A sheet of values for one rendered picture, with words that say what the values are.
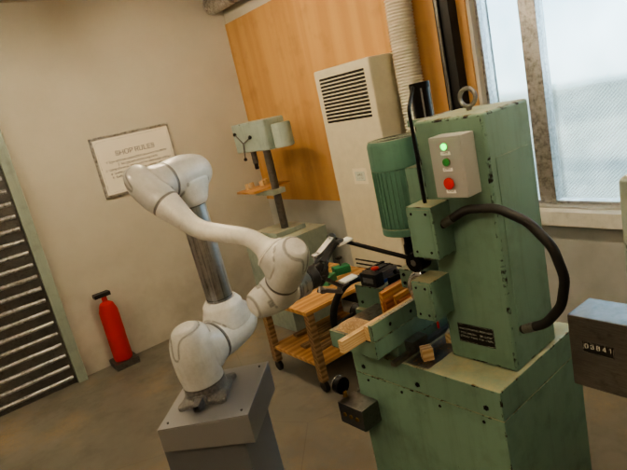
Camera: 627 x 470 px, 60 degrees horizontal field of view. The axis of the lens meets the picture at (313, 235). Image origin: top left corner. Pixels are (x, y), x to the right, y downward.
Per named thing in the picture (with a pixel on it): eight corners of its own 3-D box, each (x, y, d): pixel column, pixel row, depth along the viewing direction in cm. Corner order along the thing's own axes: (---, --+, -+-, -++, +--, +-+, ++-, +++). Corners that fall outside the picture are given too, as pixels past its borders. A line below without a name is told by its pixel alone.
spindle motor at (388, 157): (406, 221, 191) (390, 134, 183) (448, 223, 177) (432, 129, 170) (372, 238, 180) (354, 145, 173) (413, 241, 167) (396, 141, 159)
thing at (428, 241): (431, 248, 159) (423, 199, 156) (456, 250, 153) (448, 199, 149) (412, 257, 154) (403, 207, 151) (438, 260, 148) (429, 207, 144)
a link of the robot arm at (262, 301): (297, 309, 171) (309, 285, 161) (257, 330, 162) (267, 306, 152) (277, 283, 175) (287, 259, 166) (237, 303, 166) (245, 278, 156)
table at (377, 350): (422, 278, 225) (420, 264, 223) (487, 286, 201) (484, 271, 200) (313, 340, 189) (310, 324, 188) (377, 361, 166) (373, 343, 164)
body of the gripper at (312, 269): (314, 295, 171) (336, 283, 177) (311, 270, 168) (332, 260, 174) (299, 289, 177) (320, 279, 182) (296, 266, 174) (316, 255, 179)
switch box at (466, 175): (450, 191, 148) (440, 133, 144) (482, 191, 140) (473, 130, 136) (437, 198, 144) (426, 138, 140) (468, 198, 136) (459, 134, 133)
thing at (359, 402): (356, 409, 196) (353, 390, 194) (382, 420, 187) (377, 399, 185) (341, 421, 191) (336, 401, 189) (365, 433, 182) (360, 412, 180)
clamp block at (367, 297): (383, 292, 211) (380, 270, 208) (411, 297, 200) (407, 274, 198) (357, 307, 202) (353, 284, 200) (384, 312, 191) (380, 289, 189)
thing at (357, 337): (450, 284, 196) (448, 274, 195) (454, 284, 194) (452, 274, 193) (340, 352, 163) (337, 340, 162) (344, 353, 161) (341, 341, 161)
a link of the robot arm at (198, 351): (173, 390, 195) (151, 337, 190) (206, 362, 209) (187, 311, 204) (203, 394, 186) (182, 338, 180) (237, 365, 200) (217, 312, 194)
